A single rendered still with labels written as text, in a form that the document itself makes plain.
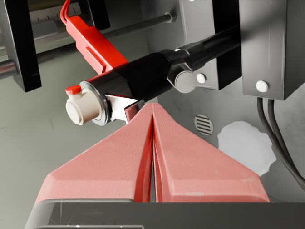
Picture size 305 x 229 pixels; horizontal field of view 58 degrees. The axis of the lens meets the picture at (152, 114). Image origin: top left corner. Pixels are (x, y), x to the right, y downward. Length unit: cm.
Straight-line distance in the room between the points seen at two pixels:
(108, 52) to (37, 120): 29
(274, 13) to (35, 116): 35
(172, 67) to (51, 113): 32
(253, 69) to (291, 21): 5
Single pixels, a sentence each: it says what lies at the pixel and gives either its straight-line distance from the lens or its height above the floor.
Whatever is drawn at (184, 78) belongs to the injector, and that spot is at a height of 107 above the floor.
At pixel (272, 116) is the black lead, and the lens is 26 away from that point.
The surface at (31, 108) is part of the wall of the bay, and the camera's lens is 45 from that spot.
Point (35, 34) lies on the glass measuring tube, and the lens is 41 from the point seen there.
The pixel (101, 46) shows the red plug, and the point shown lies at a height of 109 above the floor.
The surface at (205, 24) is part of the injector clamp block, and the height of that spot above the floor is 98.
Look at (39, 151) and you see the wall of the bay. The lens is 47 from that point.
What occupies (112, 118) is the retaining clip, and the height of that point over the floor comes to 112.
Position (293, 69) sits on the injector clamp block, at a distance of 26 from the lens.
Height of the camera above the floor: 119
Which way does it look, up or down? 35 degrees down
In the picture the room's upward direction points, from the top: 120 degrees counter-clockwise
